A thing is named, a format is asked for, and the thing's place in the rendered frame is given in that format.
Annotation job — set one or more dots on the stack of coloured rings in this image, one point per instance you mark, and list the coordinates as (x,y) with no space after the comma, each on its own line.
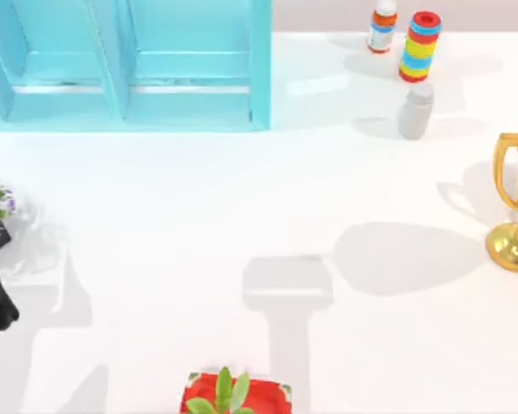
(418,47)

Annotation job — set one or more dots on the light blue rack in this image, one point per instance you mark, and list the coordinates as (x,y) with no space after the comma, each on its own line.
(190,64)

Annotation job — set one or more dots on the white and orange bottle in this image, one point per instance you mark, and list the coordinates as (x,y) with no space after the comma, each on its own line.
(381,34)

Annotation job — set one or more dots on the grey bottle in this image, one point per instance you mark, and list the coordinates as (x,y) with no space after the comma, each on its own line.
(415,113)

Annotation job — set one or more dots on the red plant pot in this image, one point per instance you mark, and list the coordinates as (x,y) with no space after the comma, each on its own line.
(259,394)

